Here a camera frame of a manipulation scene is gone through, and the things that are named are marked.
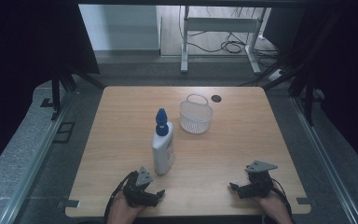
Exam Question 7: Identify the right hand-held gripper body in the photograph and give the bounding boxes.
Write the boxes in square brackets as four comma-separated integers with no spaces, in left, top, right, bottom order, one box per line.
[241,160,279,200]

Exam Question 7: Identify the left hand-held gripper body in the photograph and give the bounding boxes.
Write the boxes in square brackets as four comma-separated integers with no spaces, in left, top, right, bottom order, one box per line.
[122,166,160,209]

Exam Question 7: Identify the white bottle with blue cap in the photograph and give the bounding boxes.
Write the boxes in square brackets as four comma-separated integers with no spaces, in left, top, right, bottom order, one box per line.
[151,107,175,175]

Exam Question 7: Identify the white plastic basket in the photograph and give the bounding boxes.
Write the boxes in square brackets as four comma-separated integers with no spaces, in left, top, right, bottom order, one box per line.
[179,93,214,135]

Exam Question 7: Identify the person's left hand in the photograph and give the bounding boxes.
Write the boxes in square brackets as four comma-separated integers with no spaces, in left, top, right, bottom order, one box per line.
[106,190,147,224]

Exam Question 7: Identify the person's right hand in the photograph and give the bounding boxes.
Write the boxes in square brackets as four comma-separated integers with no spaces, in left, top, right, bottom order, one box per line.
[254,189,290,224]

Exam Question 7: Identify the black metal stand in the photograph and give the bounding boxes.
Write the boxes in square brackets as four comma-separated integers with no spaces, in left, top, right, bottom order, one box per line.
[238,59,325,127]

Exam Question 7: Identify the white power strip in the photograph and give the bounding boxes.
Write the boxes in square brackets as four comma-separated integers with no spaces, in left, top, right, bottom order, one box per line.
[268,68,285,82]

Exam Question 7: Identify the black tripod stand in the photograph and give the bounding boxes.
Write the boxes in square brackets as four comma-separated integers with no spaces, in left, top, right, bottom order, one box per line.
[49,63,107,121]

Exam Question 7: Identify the black curtain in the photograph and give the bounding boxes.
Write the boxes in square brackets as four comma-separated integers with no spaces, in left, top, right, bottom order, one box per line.
[0,0,101,180]
[287,0,358,180]

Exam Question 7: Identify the aluminium rail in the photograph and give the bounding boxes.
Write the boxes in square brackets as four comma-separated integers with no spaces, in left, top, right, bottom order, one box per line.
[289,95,358,224]
[0,92,74,224]

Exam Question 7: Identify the black floor cables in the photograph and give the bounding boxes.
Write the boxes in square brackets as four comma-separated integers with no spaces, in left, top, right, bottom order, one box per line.
[178,6,282,68]

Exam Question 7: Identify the white desk frame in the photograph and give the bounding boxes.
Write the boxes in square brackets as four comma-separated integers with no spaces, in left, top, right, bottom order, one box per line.
[180,5,268,75]

